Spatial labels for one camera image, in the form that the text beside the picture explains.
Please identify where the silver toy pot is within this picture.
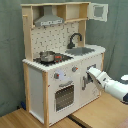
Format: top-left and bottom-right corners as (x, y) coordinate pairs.
(40, 51), (55, 62)

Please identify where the white microwave door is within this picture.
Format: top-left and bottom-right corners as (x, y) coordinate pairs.
(88, 3), (108, 22)

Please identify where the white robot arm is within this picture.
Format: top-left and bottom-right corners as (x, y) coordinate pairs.
(87, 67), (128, 105)

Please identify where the wooden toy kitchen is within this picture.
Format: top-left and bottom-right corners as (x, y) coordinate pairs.
(22, 2), (105, 128)

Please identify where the right red oven knob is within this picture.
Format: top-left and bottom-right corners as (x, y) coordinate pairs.
(72, 66), (78, 72)

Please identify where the red oven knob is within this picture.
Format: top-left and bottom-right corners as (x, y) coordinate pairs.
(72, 66), (78, 72)
(54, 73), (60, 79)

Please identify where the left red oven knob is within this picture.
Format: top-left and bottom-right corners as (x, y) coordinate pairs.
(54, 73), (60, 79)

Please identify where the grey toy sink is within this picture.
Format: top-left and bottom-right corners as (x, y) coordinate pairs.
(66, 47), (94, 56)

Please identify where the black toy stovetop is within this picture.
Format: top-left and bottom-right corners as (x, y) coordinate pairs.
(34, 53), (71, 66)

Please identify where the black toy faucet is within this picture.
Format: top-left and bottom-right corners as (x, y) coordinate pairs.
(67, 33), (82, 49)

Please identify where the grey ice dispenser panel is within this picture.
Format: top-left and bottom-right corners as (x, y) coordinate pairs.
(86, 63), (97, 84)

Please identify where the oven door with window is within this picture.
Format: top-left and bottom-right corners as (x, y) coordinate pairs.
(54, 81), (75, 113)

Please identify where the grey range hood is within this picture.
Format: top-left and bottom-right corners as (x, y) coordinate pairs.
(35, 5), (64, 27)

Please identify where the grey cupboard door handle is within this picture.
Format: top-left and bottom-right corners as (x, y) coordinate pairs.
(82, 76), (86, 90)

